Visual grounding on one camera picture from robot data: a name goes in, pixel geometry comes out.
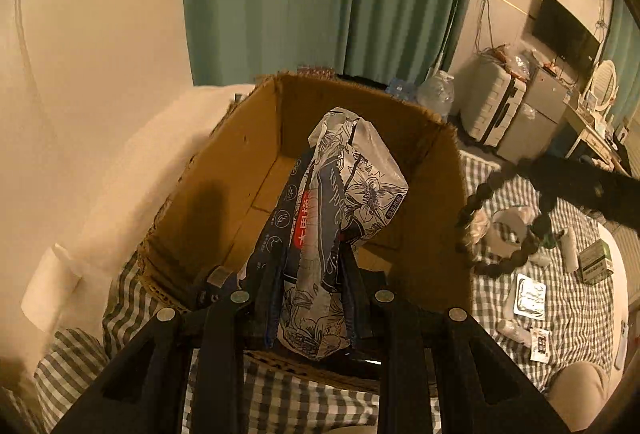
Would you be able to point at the small white sachet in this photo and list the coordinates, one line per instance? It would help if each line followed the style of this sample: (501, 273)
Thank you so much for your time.
(540, 344)

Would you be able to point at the small dark green object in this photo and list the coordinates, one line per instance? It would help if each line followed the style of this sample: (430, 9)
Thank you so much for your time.
(551, 241)

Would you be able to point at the clear plastic wrapper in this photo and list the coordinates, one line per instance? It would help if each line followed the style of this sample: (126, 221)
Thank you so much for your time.
(475, 231)

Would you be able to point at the white quilt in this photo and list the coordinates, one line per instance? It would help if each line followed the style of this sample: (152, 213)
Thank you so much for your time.
(620, 289)

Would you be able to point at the white hard-shell suitcase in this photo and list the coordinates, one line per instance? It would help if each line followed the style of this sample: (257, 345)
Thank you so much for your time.
(487, 104)

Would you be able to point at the white oval vanity mirror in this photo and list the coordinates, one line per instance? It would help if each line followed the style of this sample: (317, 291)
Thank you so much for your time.
(606, 82)

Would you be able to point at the clear plastic bag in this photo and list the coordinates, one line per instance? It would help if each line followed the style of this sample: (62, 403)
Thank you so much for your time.
(520, 62)

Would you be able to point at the small white bottle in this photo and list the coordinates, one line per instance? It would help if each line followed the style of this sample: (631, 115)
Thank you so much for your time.
(512, 331)

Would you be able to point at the green and white box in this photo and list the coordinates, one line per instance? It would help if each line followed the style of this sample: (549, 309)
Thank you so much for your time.
(595, 261)

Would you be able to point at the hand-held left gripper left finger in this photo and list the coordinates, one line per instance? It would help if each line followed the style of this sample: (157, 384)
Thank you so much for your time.
(274, 309)

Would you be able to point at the white tape roll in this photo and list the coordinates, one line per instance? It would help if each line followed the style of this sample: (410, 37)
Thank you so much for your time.
(497, 236)

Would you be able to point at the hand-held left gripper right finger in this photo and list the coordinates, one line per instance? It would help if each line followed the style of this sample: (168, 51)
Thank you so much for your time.
(357, 309)

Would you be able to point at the white tube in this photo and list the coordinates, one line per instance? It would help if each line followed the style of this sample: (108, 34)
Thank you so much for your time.
(570, 249)

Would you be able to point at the silver blister pack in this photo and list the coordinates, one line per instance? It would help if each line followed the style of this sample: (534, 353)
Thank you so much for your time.
(527, 296)

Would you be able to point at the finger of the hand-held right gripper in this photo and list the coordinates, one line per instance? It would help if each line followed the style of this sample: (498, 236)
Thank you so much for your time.
(565, 181)

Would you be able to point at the beige pillow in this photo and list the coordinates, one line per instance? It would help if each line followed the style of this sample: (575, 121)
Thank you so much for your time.
(580, 394)

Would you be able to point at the narrow green curtain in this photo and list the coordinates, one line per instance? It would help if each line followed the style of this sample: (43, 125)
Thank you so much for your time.
(622, 59)

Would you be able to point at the large clear water bottle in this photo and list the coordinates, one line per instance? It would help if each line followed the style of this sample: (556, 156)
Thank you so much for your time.
(435, 92)

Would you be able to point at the pack of blue bottles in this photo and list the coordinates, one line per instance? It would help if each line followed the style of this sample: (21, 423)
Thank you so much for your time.
(400, 88)

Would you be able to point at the brown cardboard box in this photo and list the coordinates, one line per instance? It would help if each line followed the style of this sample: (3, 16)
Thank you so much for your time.
(240, 154)

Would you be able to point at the black wall television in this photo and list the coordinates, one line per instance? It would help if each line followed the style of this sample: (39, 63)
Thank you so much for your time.
(560, 27)

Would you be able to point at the floral printed tissue pack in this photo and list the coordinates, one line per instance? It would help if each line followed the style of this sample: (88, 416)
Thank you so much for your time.
(360, 184)

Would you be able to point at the wooden dressing table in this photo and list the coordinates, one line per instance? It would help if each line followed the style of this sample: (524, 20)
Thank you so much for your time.
(592, 134)

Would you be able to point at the grey mini fridge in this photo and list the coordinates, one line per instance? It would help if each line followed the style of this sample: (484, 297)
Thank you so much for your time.
(535, 114)

